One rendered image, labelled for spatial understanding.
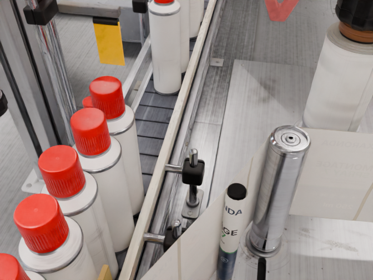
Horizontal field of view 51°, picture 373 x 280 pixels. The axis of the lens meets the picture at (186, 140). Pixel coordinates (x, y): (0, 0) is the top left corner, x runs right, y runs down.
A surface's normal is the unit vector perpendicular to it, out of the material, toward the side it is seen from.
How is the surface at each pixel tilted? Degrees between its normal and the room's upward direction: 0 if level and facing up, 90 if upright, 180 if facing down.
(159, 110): 0
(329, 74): 91
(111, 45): 90
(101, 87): 3
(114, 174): 90
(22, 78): 90
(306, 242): 0
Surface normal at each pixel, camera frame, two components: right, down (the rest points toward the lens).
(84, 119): 0.04, -0.73
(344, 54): -0.63, 0.58
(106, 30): -0.18, 0.69
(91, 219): 0.80, 0.43
